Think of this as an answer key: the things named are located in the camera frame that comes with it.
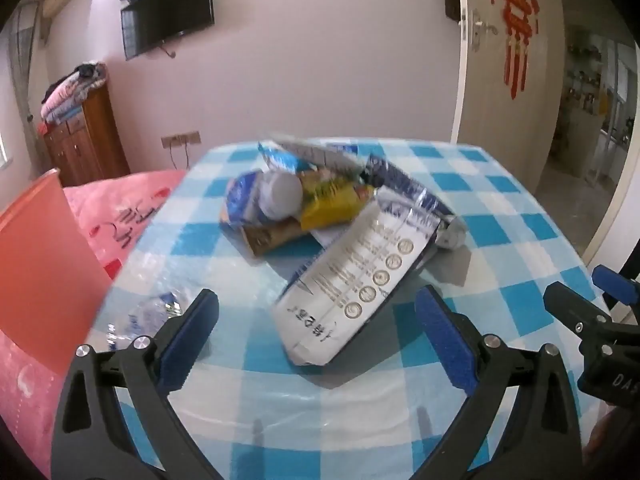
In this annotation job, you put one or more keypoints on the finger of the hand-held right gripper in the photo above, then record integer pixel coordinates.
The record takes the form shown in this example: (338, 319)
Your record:
(615, 282)
(570, 305)

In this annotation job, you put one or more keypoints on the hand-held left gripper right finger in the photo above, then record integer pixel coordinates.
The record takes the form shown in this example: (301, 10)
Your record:
(445, 340)

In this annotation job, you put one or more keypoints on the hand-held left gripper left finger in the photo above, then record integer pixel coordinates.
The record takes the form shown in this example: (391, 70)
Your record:
(182, 350)

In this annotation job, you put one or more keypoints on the crushed clear plastic bottle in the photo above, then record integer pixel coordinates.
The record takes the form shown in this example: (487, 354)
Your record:
(145, 315)

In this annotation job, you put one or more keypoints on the white printed foil bag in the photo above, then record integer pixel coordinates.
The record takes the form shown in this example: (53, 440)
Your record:
(350, 280)

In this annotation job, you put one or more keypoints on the brown snack packet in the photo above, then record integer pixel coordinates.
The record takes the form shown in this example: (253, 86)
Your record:
(270, 237)

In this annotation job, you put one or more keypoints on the blue silver foil bag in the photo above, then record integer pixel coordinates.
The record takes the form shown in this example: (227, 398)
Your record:
(405, 195)

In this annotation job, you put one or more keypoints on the red plastic bin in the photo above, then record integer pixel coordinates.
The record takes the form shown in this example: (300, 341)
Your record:
(40, 270)

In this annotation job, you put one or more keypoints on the yellow snack packet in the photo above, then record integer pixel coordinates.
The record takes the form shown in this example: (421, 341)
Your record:
(330, 205)

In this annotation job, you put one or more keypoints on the white plastic bottle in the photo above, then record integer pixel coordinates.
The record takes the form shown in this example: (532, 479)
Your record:
(280, 192)

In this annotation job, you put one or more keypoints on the grey foil packet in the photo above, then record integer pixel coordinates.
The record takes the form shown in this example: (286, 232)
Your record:
(330, 157)

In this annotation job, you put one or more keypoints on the blue checked tablecloth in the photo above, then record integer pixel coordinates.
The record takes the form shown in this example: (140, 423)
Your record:
(500, 240)

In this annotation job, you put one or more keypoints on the pink printed blanket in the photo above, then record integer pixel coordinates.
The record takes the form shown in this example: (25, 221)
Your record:
(115, 210)

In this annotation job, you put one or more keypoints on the yellow hanging cloth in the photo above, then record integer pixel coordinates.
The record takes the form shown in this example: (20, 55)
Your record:
(606, 102)

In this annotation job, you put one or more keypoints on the white display cabinet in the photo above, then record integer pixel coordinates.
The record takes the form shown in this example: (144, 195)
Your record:
(595, 75)

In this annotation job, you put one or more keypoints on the brown wooden cabinet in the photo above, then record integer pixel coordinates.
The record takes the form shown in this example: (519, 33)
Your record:
(90, 145)

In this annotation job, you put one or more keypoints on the white door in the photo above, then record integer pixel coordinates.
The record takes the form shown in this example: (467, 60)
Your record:
(495, 85)

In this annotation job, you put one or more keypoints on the pile of folded blankets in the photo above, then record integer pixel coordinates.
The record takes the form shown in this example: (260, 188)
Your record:
(65, 97)

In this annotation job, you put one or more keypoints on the red hanging decoration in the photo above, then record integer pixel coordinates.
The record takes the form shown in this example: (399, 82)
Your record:
(520, 10)

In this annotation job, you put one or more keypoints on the grey checked curtain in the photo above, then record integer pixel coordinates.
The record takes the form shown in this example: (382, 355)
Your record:
(20, 85)

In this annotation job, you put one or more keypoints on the wall socket panel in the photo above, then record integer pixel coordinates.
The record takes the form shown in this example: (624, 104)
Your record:
(180, 139)

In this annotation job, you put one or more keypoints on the black wall television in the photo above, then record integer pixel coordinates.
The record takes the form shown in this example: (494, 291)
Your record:
(165, 10)

